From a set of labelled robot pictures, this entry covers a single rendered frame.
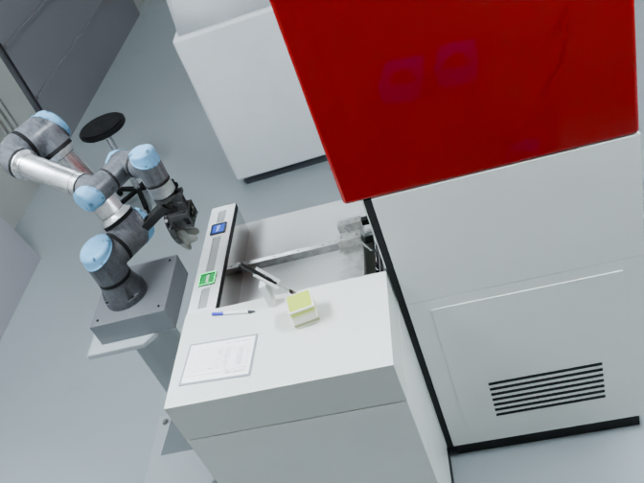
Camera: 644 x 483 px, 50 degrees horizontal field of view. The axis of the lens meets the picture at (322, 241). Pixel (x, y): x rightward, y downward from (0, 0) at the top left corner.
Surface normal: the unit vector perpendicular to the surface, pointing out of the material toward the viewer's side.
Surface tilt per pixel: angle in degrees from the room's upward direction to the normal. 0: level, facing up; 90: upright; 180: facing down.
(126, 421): 0
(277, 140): 90
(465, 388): 90
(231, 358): 0
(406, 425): 90
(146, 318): 90
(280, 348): 0
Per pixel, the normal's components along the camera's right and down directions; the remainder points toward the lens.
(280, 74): 0.04, 0.61
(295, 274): -0.30, -0.74
